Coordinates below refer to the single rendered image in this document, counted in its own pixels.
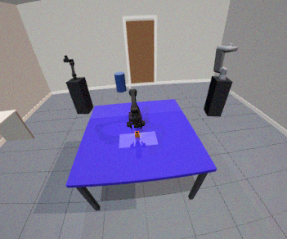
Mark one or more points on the orange cube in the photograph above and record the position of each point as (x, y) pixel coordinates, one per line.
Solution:
(137, 135)

